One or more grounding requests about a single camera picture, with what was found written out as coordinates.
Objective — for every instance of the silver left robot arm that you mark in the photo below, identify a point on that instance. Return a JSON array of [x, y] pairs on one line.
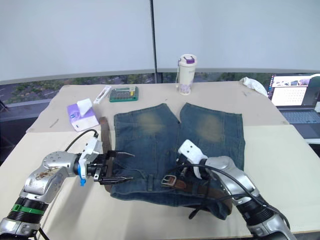
[[50, 175]]

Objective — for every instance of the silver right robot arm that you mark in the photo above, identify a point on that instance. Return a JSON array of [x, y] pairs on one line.
[[240, 180]]

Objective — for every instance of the blue denim shorts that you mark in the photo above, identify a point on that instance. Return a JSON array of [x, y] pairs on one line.
[[150, 150]]

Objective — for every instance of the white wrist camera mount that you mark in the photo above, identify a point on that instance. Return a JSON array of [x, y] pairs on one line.
[[92, 148], [191, 150]]

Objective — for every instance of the white roller blind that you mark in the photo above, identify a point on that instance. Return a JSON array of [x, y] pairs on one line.
[[75, 35], [237, 32]]

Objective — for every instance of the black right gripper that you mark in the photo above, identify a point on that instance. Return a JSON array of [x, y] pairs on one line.
[[186, 162]]

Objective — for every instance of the brown braided belt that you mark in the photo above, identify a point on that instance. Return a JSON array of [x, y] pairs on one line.
[[106, 135]]

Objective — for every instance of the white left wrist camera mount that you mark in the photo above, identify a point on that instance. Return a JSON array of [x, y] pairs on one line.
[[92, 148]]

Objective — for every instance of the black window divider post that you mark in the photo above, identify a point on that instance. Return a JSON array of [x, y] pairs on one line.
[[154, 37]]

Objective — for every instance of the blue left wrist clamp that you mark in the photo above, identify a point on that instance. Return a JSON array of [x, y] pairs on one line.
[[82, 172]]

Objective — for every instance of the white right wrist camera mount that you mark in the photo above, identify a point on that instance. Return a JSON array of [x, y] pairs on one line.
[[191, 150]]

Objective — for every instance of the crumpled white cloth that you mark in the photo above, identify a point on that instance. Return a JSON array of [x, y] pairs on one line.
[[253, 85]]

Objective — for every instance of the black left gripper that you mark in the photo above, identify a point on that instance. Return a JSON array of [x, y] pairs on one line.
[[98, 166]]

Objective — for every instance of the purple tissue pack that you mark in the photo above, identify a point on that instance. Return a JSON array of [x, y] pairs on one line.
[[82, 120]]

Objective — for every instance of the open laptop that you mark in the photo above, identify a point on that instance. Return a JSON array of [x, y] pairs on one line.
[[290, 97]]

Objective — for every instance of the cream tumbler purple lid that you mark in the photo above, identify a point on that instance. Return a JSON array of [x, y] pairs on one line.
[[186, 77]]

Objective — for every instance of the green screwdriver bit case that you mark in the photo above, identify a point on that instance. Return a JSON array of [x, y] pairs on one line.
[[123, 94]]

